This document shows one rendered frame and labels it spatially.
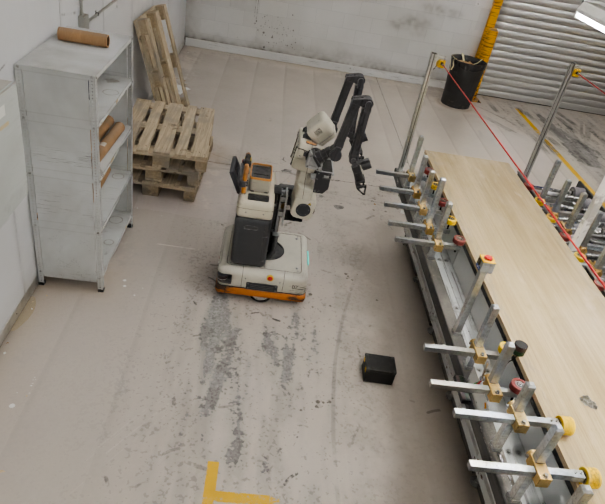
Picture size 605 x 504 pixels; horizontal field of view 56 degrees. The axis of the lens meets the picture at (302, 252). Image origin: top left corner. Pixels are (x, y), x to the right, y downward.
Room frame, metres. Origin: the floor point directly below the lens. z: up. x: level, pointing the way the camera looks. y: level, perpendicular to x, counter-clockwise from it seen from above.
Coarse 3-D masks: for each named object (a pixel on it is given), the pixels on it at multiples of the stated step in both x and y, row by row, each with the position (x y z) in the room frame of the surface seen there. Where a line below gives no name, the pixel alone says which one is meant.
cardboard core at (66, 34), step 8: (64, 32) 3.52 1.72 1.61; (72, 32) 3.53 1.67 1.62; (80, 32) 3.54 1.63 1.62; (88, 32) 3.55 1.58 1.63; (64, 40) 3.53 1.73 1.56; (72, 40) 3.52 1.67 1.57; (80, 40) 3.52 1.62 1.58; (88, 40) 3.53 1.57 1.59; (96, 40) 3.53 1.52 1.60; (104, 40) 3.54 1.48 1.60
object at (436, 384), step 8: (432, 384) 1.91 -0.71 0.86; (440, 384) 1.92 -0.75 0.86; (448, 384) 1.93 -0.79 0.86; (456, 384) 1.94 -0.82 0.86; (464, 384) 1.95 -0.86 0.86; (472, 384) 1.96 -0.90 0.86; (472, 392) 1.94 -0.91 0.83; (480, 392) 1.94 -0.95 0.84; (488, 392) 1.94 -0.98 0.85; (504, 392) 1.95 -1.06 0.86; (512, 392) 1.96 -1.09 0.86
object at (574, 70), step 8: (576, 64) 4.67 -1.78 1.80; (568, 72) 4.67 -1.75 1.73; (576, 72) 4.65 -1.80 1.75; (568, 80) 4.67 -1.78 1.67; (560, 88) 4.69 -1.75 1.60; (560, 96) 4.67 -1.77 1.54; (552, 112) 4.66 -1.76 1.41; (552, 120) 4.67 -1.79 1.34; (544, 128) 4.67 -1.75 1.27; (544, 136) 4.67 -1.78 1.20; (536, 144) 4.69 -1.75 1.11; (536, 152) 4.67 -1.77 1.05; (528, 168) 4.66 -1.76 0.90; (528, 176) 4.67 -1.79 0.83
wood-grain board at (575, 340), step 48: (480, 192) 3.99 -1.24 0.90; (528, 192) 4.17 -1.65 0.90; (480, 240) 3.25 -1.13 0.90; (528, 240) 3.39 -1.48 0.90; (528, 288) 2.80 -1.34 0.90; (576, 288) 2.91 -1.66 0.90; (528, 336) 2.35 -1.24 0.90; (576, 336) 2.44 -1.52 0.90; (576, 384) 2.06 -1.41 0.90; (576, 432) 1.75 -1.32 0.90
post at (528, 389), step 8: (528, 384) 1.75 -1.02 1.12; (520, 392) 1.76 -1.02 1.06; (528, 392) 1.74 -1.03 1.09; (520, 400) 1.74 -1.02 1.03; (528, 400) 1.74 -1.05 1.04; (520, 408) 1.74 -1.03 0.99; (504, 424) 1.75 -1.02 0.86; (504, 432) 1.74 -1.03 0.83; (496, 440) 1.75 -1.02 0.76; (504, 440) 1.74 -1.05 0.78
